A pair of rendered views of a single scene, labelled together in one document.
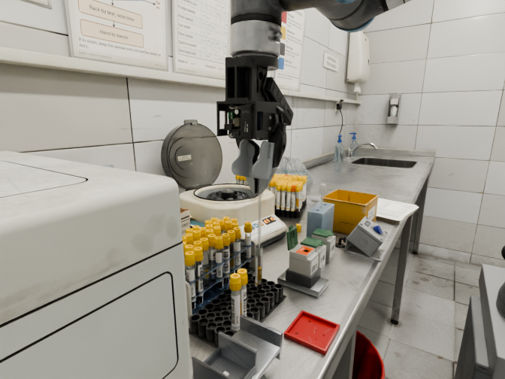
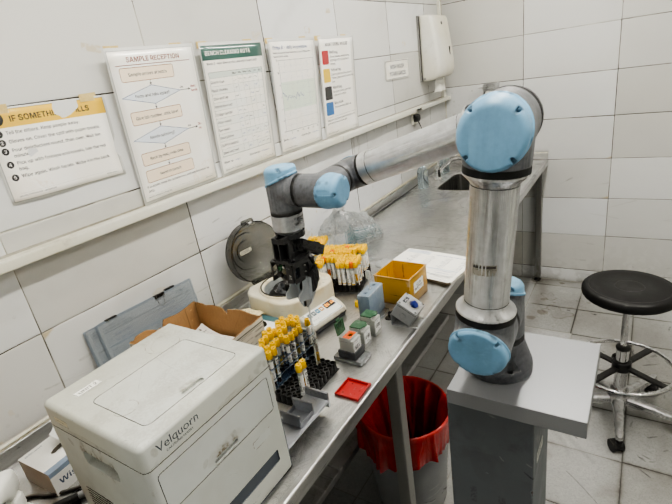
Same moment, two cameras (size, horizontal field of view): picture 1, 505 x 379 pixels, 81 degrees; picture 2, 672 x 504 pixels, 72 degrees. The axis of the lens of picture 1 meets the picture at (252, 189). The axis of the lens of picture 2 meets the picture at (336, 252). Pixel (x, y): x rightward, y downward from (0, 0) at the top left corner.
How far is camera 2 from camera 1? 70 cm
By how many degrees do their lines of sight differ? 8
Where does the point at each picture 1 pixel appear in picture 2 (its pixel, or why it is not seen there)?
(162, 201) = (259, 356)
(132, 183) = (250, 354)
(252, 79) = (289, 249)
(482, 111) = (597, 97)
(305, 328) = (348, 388)
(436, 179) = (552, 186)
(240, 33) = (277, 224)
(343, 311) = (376, 374)
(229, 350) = (299, 405)
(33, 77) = (124, 231)
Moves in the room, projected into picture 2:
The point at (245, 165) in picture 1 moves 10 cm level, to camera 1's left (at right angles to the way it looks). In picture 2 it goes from (295, 291) to (255, 296)
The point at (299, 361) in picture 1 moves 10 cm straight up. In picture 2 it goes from (342, 407) to (336, 373)
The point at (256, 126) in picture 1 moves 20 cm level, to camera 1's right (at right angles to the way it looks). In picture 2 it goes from (296, 277) to (382, 265)
